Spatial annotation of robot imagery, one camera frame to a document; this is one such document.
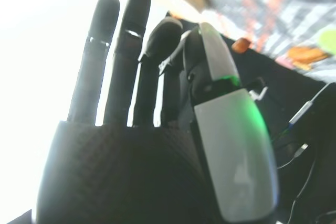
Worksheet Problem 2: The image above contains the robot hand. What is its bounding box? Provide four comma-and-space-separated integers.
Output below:
31, 0, 280, 224

